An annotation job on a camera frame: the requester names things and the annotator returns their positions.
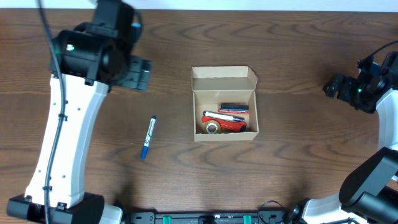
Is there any red utility knife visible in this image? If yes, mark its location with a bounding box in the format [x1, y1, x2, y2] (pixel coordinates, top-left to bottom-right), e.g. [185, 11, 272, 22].
[201, 116, 247, 133]

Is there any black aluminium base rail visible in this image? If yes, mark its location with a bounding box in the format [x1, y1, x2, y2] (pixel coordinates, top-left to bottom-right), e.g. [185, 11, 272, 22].
[122, 209, 292, 224]

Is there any brown cardboard box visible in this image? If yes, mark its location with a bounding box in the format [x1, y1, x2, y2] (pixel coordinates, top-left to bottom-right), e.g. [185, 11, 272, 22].
[192, 66, 259, 142]

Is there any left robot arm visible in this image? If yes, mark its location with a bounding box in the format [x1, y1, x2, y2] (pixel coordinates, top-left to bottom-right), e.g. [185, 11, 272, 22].
[6, 0, 152, 223]

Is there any black marker pen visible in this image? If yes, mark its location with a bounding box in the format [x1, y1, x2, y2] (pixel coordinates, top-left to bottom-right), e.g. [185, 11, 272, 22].
[203, 111, 245, 122]

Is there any yellow tape roll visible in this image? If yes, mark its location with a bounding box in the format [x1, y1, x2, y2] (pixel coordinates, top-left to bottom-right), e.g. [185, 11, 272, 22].
[204, 120, 221, 134]

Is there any blue marker pen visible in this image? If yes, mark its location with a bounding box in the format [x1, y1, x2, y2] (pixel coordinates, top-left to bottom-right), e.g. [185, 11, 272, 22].
[141, 116, 157, 159]

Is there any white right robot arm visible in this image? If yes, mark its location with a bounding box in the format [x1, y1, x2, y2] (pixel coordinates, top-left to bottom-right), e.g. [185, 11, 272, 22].
[283, 51, 397, 223]

